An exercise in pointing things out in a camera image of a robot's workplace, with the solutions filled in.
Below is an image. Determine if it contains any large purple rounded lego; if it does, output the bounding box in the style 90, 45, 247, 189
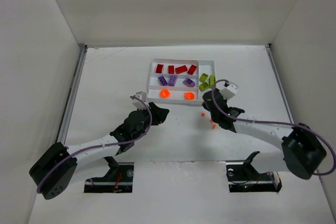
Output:
183, 78, 195, 88

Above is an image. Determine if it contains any red square lego brick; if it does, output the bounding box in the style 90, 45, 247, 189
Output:
187, 65, 197, 75

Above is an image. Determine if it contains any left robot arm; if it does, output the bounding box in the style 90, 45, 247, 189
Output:
29, 102, 170, 200

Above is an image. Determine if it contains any orange arch lego piece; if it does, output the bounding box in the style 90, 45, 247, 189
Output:
160, 89, 171, 99

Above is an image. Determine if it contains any green sloped lego brick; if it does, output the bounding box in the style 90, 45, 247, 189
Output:
199, 73, 208, 83

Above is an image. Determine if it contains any red long lego brick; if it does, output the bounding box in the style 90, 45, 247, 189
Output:
175, 65, 188, 74

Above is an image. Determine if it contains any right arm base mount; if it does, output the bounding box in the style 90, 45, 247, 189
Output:
226, 151, 282, 193

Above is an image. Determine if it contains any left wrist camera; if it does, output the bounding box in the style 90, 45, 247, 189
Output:
132, 91, 147, 110

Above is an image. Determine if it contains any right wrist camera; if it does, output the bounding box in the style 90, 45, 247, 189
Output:
219, 82, 238, 101

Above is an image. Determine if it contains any long green lego brick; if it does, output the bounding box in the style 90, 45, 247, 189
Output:
208, 75, 216, 88

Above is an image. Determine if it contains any small purple lego brick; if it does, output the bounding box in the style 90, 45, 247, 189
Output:
158, 76, 168, 86

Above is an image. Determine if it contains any orange curved lego piece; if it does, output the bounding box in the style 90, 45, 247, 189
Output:
184, 92, 195, 100

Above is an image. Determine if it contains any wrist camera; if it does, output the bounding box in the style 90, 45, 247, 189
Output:
219, 82, 238, 101
132, 91, 147, 110

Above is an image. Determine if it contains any green square lego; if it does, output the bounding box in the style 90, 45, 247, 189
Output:
199, 82, 209, 92

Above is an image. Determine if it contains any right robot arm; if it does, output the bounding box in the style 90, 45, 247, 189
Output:
202, 89, 327, 180

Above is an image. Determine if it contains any red curved lego brick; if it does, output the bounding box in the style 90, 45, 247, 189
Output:
168, 65, 175, 74

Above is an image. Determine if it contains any white divided sorting tray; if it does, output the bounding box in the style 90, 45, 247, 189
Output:
148, 59, 215, 106

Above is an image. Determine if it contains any purple studded lego brick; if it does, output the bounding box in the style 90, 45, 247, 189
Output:
168, 75, 177, 87

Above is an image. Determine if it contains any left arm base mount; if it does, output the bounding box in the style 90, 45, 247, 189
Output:
83, 157, 134, 194

